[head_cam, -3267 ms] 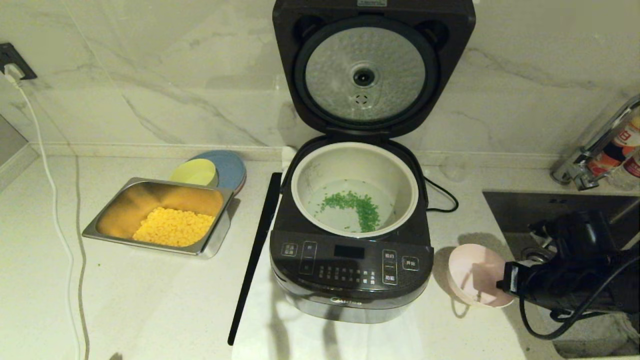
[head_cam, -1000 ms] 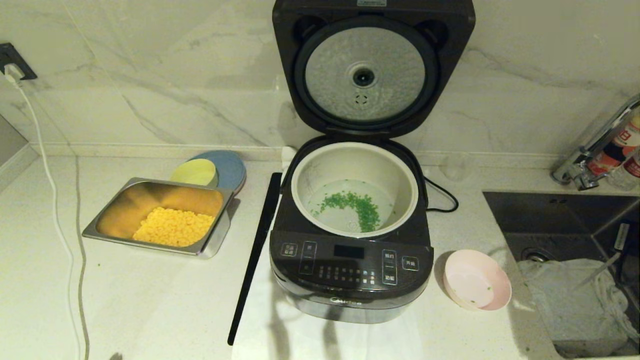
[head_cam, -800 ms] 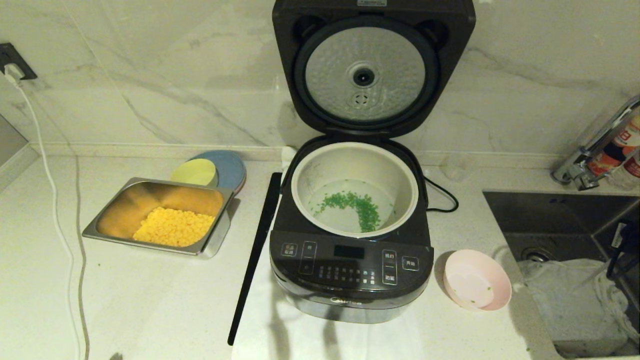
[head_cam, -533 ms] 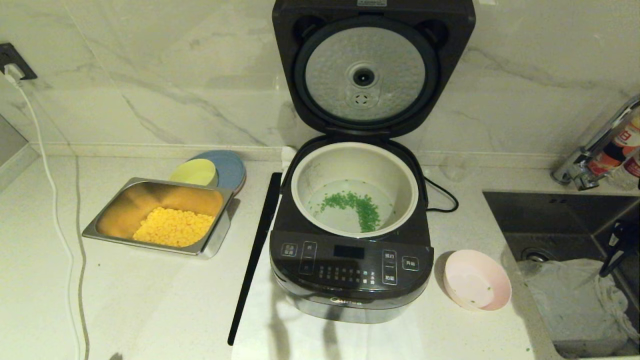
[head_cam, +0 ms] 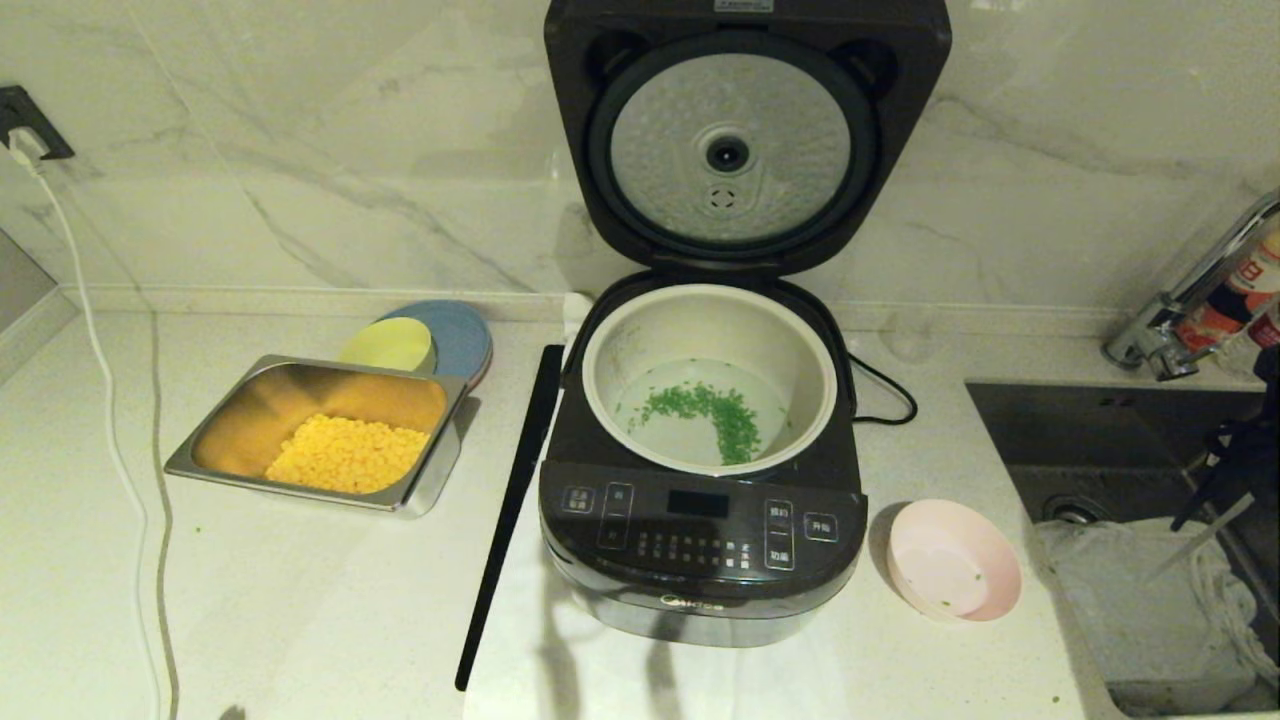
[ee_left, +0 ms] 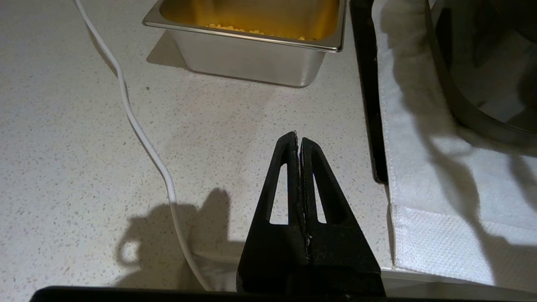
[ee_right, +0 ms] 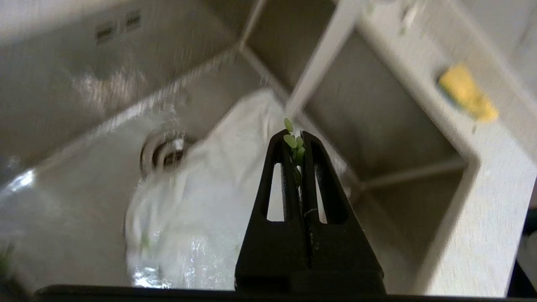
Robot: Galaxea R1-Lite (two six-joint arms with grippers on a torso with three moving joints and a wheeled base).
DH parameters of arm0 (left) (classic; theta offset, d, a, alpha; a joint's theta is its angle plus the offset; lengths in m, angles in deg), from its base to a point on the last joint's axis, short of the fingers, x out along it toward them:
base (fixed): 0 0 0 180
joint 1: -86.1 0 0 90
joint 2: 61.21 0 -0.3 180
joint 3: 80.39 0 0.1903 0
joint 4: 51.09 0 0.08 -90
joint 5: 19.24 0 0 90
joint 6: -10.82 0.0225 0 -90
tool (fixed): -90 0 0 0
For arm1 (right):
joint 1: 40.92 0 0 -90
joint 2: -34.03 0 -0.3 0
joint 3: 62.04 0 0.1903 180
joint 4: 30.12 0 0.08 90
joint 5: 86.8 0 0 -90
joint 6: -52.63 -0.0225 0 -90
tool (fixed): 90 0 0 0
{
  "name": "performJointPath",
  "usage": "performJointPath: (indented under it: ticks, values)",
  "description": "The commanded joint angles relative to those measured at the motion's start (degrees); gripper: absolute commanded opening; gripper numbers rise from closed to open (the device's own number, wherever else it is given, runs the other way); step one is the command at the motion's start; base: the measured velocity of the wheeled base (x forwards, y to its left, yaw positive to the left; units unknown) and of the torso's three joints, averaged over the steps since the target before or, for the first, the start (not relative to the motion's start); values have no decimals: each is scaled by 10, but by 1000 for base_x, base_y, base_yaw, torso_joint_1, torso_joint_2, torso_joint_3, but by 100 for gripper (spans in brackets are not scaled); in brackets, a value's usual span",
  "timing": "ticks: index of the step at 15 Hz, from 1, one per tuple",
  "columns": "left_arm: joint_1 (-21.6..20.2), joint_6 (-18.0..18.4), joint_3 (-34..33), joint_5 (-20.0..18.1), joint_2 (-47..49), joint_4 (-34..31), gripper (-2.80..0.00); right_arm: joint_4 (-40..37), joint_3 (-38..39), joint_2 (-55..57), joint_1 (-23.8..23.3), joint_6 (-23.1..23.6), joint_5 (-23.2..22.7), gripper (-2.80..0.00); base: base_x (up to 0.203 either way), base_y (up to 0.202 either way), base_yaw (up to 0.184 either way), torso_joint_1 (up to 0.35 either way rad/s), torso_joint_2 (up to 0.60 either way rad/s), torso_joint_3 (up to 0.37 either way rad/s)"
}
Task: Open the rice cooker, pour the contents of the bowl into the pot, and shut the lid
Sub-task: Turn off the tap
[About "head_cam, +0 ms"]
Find white inner pot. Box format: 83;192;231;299
581;284;839;477

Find black wall socket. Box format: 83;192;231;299
0;85;74;162

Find clear glass cup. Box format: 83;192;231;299
880;308;941;364

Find white wall plug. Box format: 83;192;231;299
4;128;47;171

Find chopped green onions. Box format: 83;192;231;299
628;381;764;467

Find yellow corn kernels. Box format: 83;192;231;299
264;414;431;496

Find black cord loop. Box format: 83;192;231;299
848;355;919;427

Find clear bottle with red label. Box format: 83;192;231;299
1210;295;1280;379

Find grey white dish cloth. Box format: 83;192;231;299
1036;517;1280;693

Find long black flat strip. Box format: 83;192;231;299
455;344;567;693

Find pink bowl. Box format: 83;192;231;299
886;498;1024;624

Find blue plate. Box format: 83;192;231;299
376;300;494;391

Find black rice cooker base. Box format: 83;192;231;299
539;266;870;649

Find metal sink drain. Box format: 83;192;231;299
1040;493;1101;527

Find pale yellow plate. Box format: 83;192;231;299
338;317;437;377

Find black rice cooker lid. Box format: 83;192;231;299
544;0;953;278

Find white power cable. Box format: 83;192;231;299
26;160;167;720

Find stainless steel food pan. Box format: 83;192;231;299
163;354;472;519

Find orange bottle with red label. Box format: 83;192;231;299
1170;232;1280;359

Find chrome faucet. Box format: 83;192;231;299
1098;190;1280;385

